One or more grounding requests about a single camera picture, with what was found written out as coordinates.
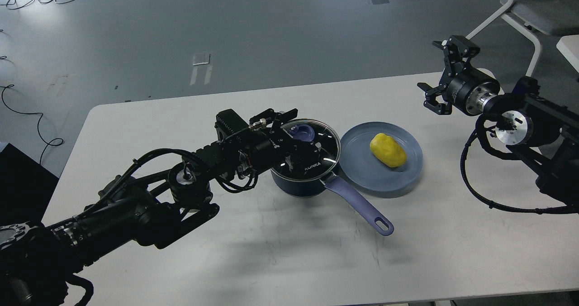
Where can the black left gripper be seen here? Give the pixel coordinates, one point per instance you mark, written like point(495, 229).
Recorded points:
point(270, 143)

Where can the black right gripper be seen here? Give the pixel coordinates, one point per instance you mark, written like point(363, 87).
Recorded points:
point(467, 89)

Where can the glass pot lid purple knob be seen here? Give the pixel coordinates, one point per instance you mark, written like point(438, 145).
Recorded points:
point(324, 137)

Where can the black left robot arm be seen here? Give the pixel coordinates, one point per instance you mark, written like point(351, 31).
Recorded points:
point(164, 195)

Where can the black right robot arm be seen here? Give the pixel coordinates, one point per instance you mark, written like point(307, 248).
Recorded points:
point(519, 125)

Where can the yellow potato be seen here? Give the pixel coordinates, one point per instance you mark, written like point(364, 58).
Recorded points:
point(387, 150)

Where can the blue-grey round plate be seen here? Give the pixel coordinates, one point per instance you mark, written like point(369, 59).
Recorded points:
point(362, 167)

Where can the white table corner at right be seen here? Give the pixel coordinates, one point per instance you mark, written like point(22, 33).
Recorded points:
point(568, 46)

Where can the black box at left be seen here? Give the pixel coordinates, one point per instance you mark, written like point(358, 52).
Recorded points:
point(26, 187)

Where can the white frame grey chair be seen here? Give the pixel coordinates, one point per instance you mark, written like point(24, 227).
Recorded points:
point(556, 18)

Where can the dark blue saucepan purple handle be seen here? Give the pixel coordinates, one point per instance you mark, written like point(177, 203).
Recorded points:
point(334, 183)

